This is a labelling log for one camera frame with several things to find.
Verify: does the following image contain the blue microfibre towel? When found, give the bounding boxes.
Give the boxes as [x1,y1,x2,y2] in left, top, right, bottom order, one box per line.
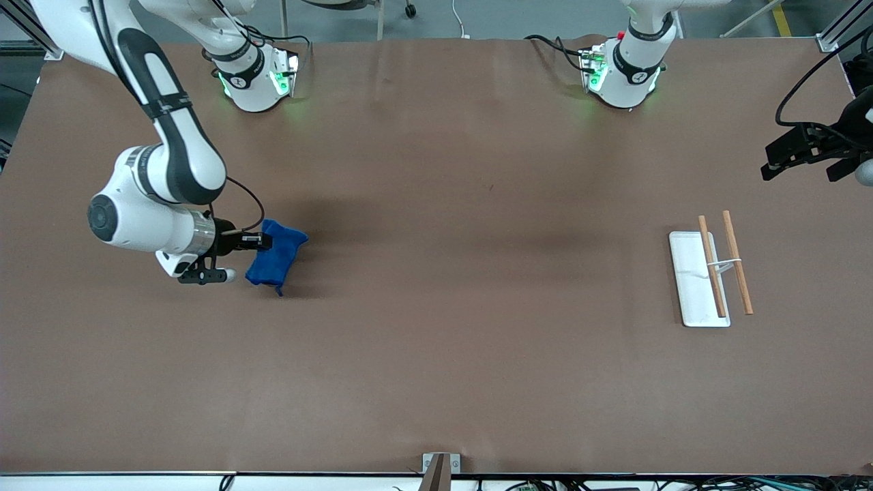
[244,218,309,297]

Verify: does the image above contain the white towel rack wooden bars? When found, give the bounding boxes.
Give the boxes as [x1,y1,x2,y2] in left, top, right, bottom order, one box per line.
[668,210,754,328]

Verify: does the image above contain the white thin pole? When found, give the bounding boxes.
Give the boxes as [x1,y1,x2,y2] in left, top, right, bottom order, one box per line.
[720,0,785,38]

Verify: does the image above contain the brown table cover sheet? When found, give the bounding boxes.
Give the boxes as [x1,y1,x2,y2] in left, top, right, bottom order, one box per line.
[0,34,873,476]

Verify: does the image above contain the grey office chair base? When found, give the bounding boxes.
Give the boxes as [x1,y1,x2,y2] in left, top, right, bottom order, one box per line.
[280,0,417,40]

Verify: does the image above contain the aluminium frame profile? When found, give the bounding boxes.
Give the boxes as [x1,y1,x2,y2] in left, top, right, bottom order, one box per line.
[815,0,873,53]
[0,0,69,62]

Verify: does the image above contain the black right arm base cable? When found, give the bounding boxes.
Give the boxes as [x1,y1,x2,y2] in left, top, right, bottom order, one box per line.
[205,0,312,69]

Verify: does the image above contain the black arm base cable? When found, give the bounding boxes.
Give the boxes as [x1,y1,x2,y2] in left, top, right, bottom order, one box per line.
[205,0,312,69]
[524,34,593,73]

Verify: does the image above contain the black left arm base cable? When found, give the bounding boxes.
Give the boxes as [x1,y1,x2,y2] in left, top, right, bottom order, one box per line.
[524,34,593,73]

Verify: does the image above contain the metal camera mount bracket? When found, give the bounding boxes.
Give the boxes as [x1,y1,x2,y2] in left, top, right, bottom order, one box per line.
[419,452,462,491]

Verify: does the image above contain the dark cable bundle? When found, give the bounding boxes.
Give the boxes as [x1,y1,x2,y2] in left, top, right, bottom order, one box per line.
[477,475,873,491]

